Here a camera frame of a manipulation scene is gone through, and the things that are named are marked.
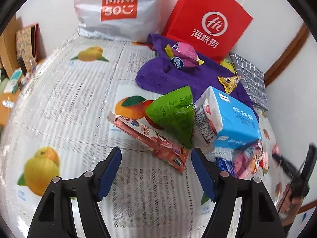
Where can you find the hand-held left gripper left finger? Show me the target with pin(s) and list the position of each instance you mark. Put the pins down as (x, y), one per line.
(110, 176)

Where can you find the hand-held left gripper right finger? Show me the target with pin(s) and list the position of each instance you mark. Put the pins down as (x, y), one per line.
(201, 176)

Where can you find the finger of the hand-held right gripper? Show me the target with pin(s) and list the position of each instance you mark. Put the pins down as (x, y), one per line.
(310, 163)
(284, 163)

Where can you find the dark blue snack packet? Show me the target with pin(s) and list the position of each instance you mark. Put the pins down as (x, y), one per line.
(224, 164)

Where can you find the person's right forearm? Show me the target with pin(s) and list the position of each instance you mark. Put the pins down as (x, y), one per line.
(288, 207)

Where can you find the pale pink snack packet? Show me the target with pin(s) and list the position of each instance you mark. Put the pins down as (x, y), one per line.
(244, 163)

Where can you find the long red snack packet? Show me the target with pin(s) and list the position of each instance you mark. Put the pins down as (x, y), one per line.
(153, 141)

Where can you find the blue tissue pack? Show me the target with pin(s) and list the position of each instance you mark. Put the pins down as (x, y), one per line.
(237, 121)

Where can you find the green triangular snack packet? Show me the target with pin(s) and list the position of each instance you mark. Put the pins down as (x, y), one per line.
(173, 114)

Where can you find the fruit print tablecloth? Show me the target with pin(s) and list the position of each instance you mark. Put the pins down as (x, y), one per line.
(74, 104)

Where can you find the grey checked folded cloth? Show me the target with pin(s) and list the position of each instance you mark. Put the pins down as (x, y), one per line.
(250, 79)

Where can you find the yellow brown snack packet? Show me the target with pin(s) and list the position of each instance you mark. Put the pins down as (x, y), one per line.
(227, 81)

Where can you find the purple towel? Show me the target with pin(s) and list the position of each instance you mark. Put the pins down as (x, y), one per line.
(158, 74)

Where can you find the yellow green snack packet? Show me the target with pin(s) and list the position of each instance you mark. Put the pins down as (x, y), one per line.
(226, 64)

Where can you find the wooden side table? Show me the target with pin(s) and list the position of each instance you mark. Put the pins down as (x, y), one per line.
(6, 109)

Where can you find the pink yellow-ended snack packet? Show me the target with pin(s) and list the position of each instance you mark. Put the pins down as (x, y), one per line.
(188, 52)

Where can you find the teal white box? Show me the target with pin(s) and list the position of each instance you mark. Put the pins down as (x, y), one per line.
(14, 81)

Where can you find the white plastic shopping bag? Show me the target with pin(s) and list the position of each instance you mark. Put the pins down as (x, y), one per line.
(94, 29)

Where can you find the patterned brown box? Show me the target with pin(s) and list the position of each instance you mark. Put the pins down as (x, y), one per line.
(26, 47)

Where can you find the red paper bag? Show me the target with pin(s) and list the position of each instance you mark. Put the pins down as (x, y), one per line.
(188, 17)

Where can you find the plain cardboard box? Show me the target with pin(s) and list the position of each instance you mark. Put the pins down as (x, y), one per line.
(6, 52)

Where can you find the brown wooden frame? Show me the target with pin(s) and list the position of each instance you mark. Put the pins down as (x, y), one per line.
(284, 59)

